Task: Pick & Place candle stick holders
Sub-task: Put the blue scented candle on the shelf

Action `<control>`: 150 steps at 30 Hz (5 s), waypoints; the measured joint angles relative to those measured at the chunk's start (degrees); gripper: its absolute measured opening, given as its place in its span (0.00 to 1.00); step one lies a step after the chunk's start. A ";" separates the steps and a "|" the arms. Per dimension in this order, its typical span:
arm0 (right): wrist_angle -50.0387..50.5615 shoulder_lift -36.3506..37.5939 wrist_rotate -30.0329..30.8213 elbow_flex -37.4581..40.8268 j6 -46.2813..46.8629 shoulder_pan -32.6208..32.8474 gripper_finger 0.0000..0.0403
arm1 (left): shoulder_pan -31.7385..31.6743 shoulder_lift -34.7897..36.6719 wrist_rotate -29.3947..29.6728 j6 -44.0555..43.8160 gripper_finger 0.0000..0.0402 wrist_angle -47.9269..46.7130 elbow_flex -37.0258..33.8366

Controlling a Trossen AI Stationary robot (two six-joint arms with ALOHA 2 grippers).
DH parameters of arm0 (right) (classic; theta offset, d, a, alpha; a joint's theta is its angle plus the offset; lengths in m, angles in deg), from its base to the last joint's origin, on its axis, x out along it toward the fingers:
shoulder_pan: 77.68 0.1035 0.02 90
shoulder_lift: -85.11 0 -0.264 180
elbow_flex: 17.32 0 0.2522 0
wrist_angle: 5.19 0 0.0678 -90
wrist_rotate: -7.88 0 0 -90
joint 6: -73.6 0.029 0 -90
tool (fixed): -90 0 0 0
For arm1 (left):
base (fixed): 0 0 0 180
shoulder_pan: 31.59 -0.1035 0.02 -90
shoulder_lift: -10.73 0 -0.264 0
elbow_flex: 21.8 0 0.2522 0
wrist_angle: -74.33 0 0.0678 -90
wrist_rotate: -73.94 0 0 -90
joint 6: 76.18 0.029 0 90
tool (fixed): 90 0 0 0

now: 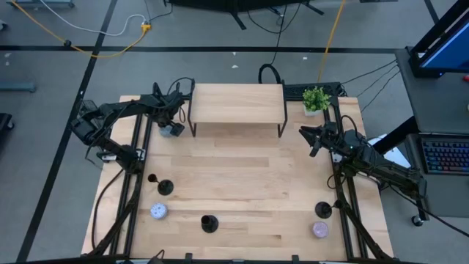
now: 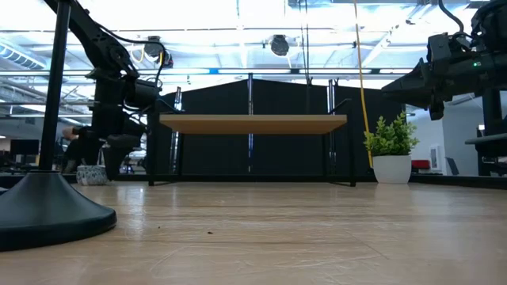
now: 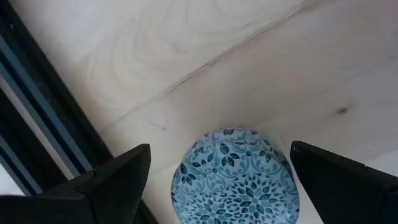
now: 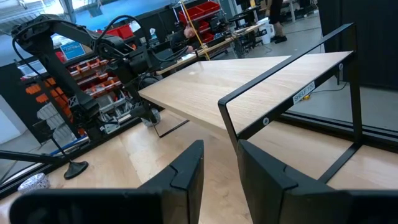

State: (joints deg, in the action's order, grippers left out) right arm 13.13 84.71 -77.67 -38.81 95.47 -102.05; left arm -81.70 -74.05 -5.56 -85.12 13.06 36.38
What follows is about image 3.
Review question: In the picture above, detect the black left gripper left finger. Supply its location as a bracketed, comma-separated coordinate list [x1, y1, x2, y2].
[0, 143, 152, 224]

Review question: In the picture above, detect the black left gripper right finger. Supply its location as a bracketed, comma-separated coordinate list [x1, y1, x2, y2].
[290, 140, 398, 224]

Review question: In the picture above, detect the blue floral candle tin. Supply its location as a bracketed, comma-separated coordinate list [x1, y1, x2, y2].
[170, 126, 301, 224]

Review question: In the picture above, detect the black aluminium table frame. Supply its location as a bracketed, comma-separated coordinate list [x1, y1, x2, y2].
[0, 0, 159, 224]

